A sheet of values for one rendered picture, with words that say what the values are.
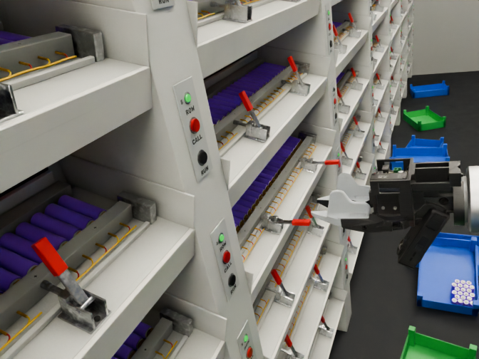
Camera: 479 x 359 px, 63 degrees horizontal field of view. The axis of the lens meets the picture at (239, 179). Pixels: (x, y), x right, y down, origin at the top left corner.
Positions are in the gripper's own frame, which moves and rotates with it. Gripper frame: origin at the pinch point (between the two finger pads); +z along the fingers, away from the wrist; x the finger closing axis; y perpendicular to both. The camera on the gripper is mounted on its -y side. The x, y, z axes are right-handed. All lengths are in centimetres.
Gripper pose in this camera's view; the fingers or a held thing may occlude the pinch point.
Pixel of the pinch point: (323, 210)
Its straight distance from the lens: 65.4
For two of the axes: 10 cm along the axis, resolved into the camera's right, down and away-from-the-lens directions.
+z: -8.8, 0.3, 4.8
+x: -4.1, 4.7, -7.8
